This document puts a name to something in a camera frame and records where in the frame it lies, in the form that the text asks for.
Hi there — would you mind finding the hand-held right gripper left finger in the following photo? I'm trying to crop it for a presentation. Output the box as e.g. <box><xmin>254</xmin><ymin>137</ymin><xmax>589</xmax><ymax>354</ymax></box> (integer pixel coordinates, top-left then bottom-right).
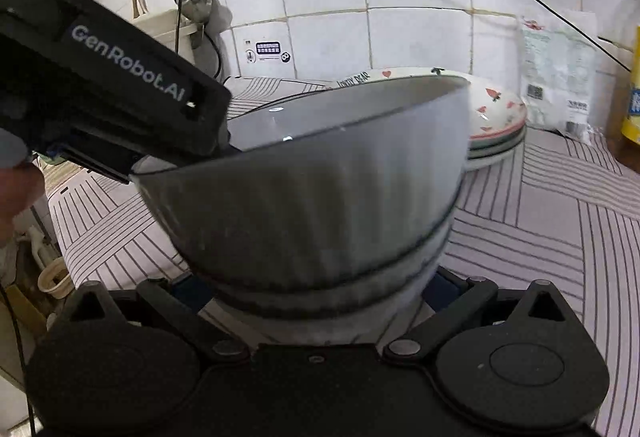
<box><xmin>65</xmin><ymin>273</ymin><xmax>251</xmax><ymax>364</ymax></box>

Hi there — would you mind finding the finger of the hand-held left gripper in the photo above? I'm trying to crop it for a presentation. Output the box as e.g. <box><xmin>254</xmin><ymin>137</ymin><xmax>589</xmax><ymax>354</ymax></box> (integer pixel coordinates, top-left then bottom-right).
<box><xmin>59</xmin><ymin>143</ymin><xmax>147</xmax><ymax>184</ymax></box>
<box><xmin>186</xmin><ymin>66</ymin><xmax>234</xmax><ymax>157</ymax></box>

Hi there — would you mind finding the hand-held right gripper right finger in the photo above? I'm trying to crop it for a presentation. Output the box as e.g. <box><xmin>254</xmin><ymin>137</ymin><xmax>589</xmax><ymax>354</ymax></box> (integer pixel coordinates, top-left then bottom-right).
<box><xmin>382</xmin><ymin>266</ymin><xmax>568</xmax><ymax>364</ymax></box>

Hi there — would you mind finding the blue fried egg plate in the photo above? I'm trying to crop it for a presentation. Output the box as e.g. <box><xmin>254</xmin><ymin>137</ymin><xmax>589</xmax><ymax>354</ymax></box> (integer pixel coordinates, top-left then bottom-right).
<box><xmin>465</xmin><ymin>127</ymin><xmax>527</xmax><ymax>171</ymax></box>

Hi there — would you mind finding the white strawberry print plate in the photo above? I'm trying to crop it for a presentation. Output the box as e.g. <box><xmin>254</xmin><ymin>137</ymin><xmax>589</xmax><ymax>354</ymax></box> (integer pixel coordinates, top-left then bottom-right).
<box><xmin>334</xmin><ymin>66</ymin><xmax>527</xmax><ymax>144</ymax></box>

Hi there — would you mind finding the person's left hand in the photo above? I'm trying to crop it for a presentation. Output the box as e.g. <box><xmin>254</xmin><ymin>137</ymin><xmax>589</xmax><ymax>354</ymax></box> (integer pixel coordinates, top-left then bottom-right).
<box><xmin>0</xmin><ymin>161</ymin><xmax>47</xmax><ymax>249</ymax></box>

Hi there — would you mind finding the beige kitchen appliance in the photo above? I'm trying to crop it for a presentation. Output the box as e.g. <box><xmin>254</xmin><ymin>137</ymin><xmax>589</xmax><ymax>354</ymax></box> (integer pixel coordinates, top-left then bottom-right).
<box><xmin>134</xmin><ymin>8</ymin><xmax>202</xmax><ymax>64</ymax></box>

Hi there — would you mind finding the beige plastic item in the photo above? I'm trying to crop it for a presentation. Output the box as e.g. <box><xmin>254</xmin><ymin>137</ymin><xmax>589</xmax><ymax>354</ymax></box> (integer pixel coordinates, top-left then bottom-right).
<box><xmin>37</xmin><ymin>261</ymin><xmax>72</xmax><ymax>301</ymax></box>

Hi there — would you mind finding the white salt packet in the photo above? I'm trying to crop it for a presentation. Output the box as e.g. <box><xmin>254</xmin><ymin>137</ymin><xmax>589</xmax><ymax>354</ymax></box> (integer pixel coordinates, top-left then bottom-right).
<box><xmin>519</xmin><ymin>13</ymin><xmax>599</xmax><ymax>144</ymax></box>

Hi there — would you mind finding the yellow label glass bottle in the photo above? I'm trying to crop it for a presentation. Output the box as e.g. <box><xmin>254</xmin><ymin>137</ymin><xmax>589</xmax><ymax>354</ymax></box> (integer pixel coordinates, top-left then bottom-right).
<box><xmin>619</xmin><ymin>0</ymin><xmax>640</xmax><ymax>145</ymax></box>

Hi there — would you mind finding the black white wall sticker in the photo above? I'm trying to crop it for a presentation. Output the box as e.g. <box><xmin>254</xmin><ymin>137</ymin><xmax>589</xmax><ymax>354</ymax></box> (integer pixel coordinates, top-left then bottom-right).
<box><xmin>244</xmin><ymin>38</ymin><xmax>292</xmax><ymax>64</ymax></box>

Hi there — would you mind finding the thin black cable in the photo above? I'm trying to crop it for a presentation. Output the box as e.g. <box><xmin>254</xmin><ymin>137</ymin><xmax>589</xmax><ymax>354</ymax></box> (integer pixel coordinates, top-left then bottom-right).
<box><xmin>0</xmin><ymin>286</ymin><xmax>37</xmax><ymax>437</ymax></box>

